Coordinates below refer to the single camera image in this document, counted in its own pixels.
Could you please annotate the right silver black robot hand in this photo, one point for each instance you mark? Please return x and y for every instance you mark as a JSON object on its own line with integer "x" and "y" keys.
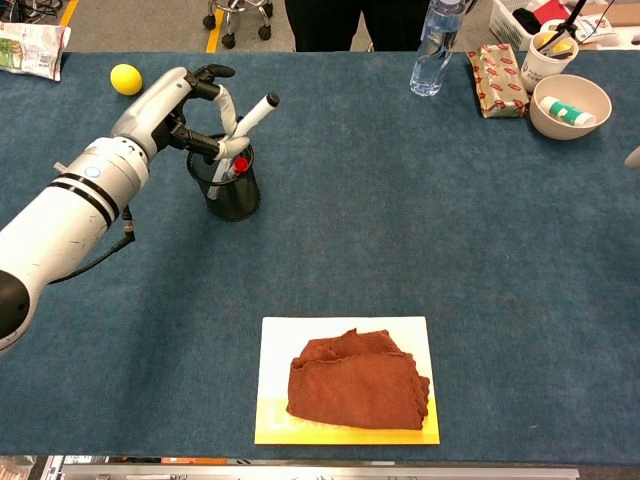
{"x": 634, "y": 159}

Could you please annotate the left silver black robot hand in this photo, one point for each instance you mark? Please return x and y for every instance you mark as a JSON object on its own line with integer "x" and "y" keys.
{"x": 150, "y": 107}

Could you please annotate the black-capped white marker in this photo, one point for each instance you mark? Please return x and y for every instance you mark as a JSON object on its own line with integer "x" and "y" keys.
{"x": 257, "y": 112}

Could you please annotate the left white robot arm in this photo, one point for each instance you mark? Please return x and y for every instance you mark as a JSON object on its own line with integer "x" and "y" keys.
{"x": 60, "y": 225}

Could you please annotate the black mesh pen cup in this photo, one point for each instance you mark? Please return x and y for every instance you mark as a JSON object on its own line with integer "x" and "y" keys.
{"x": 240, "y": 205}

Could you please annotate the white green glue stick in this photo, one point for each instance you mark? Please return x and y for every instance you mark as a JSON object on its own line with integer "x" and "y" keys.
{"x": 565, "y": 111}

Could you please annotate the beige bowl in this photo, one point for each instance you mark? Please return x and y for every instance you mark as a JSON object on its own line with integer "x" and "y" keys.
{"x": 550, "y": 127}

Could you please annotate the red-capped white marker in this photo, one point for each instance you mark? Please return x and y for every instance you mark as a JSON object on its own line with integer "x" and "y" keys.
{"x": 241, "y": 164}

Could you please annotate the chrome rolling stool base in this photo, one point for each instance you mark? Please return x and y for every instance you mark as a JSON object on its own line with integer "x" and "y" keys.
{"x": 235, "y": 15}

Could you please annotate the crumpled white green bag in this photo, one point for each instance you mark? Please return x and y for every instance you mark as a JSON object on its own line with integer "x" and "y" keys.
{"x": 30, "y": 50}

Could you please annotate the white paper cup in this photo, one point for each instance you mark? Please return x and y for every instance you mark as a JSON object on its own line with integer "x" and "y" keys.
{"x": 537, "y": 67}

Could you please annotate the yellow black clip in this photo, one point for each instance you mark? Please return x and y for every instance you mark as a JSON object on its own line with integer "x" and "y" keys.
{"x": 560, "y": 47}

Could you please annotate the white printed package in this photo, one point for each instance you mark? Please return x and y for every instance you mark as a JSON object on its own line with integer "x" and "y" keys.
{"x": 597, "y": 27}

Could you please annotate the brown cardboard box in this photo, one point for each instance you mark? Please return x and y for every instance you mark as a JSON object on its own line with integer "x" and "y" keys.
{"x": 620, "y": 12}

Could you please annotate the gold red-printed snack package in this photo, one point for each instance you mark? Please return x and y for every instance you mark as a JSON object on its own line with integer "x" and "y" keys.
{"x": 500, "y": 80}

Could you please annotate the red flat item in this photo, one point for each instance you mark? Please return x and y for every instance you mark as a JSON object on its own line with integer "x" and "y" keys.
{"x": 552, "y": 9}

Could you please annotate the black item in basket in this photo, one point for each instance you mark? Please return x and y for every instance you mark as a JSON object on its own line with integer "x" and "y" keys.
{"x": 527, "y": 21}

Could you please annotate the white plastic basket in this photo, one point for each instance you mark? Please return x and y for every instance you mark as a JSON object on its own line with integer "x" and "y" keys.
{"x": 505, "y": 25}

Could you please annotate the person in black trousers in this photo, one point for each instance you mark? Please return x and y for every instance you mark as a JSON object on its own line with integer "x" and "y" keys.
{"x": 320, "y": 25}

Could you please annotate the clear plastic water bottle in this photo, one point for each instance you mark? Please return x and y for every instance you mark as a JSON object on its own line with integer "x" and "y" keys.
{"x": 435, "y": 50}

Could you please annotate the blue felt table cover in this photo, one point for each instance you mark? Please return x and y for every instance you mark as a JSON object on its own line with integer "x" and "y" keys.
{"x": 400, "y": 225}

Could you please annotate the brown folded cloth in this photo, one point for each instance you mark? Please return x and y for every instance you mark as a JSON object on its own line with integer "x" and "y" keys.
{"x": 355, "y": 385}

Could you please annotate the aluminium profile rail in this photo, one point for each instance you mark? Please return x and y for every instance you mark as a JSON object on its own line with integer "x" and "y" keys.
{"x": 300, "y": 472}

